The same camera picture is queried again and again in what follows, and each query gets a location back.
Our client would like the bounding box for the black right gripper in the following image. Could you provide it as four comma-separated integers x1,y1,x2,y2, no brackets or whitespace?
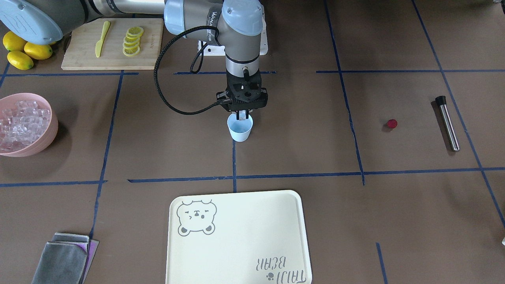
216,73,268,121

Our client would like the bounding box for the red strawberry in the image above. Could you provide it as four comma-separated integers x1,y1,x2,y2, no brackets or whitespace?
386,119,398,129

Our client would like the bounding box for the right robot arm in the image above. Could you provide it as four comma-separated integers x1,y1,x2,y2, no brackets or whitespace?
0,0,268,120

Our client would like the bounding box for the light blue plastic cup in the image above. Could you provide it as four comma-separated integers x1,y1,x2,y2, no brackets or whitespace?
227,114,254,142

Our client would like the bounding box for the pink bowl of ice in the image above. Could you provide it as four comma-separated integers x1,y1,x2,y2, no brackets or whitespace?
1,92,58,157

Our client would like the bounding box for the cream bear serving tray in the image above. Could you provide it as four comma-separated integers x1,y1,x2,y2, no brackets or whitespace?
165,189,313,284

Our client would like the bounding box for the lemon slices row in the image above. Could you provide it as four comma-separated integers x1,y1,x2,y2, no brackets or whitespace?
122,26,144,56

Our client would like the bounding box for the yellow plastic knife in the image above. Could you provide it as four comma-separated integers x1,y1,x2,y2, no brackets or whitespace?
94,21,111,58

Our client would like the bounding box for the bamboo cutting board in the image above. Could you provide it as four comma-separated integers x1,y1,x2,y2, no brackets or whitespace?
61,18,163,71

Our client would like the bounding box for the steel muddler black tip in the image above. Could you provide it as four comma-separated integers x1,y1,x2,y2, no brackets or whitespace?
435,95,460,152

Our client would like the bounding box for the yellow lemon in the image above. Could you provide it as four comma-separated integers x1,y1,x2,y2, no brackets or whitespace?
7,51,34,70
2,31,27,52
24,43,53,60

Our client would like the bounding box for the grey folded cloth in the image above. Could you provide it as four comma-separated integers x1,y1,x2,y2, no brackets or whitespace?
31,232,99,284

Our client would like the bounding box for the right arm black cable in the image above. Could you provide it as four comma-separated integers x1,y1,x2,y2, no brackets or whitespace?
154,26,231,116

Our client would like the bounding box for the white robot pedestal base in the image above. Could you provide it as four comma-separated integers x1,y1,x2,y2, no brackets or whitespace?
204,5,269,56

